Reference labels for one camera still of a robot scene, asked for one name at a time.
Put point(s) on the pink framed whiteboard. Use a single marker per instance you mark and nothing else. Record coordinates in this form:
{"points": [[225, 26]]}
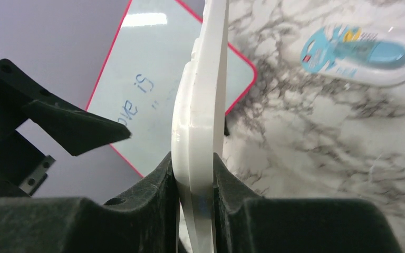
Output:
{"points": [[139, 80]]}

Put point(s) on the white plastic bin lid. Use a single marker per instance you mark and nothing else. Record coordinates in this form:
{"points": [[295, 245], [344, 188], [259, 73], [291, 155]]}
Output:
{"points": [[198, 125]]}

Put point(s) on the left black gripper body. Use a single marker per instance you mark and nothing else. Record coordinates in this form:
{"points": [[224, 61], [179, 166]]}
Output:
{"points": [[23, 167]]}

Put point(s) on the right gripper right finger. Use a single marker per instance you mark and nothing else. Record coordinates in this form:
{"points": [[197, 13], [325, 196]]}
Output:
{"points": [[248, 222]]}

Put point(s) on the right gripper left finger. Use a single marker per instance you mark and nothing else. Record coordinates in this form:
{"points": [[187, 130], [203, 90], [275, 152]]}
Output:
{"points": [[144, 218]]}

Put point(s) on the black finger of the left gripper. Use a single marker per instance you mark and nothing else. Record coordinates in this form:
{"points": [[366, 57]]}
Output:
{"points": [[74, 129]]}

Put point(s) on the blue packaged item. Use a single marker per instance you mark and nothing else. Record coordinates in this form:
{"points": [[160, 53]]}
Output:
{"points": [[369, 55]]}

